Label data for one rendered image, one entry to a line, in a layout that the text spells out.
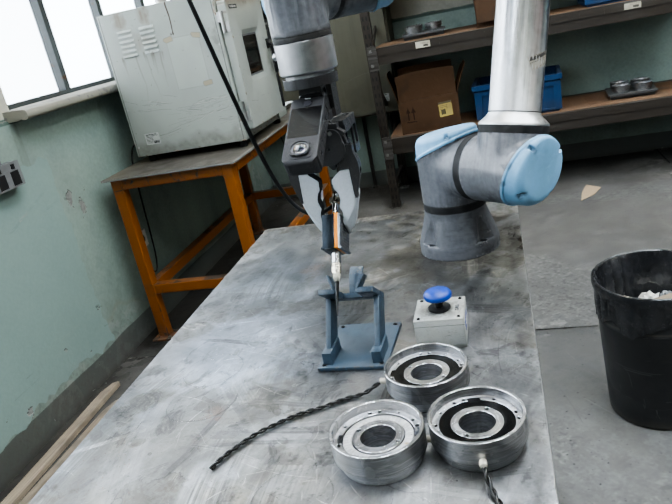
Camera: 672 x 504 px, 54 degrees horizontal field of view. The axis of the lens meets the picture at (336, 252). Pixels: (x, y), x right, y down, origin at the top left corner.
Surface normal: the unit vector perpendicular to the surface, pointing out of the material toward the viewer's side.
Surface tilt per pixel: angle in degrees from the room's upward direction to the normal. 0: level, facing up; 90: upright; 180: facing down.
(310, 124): 32
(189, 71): 90
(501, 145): 75
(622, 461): 0
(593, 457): 0
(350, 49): 90
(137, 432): 0
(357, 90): 90
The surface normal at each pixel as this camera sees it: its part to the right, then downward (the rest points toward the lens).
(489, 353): -0.19, -0.92
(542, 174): 0.61, 0.29
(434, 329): -0.21, 0.38
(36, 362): 0.96, -0.11
